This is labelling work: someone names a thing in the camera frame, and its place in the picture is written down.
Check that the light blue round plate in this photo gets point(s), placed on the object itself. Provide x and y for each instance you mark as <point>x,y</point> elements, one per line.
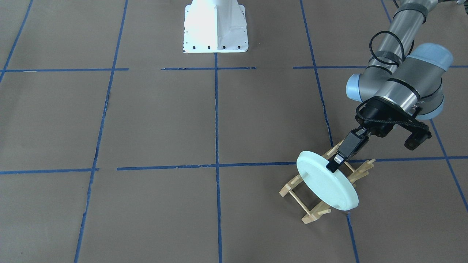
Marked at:
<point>333,188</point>

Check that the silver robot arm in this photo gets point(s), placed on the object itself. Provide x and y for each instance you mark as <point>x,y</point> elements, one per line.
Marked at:
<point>402,84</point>

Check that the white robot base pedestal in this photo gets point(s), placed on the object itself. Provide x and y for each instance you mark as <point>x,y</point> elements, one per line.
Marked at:
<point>212,26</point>

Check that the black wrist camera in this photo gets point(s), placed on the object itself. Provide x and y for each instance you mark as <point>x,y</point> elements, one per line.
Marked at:
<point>416,138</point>

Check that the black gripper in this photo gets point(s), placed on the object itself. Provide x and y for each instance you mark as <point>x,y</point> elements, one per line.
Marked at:
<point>377,109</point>

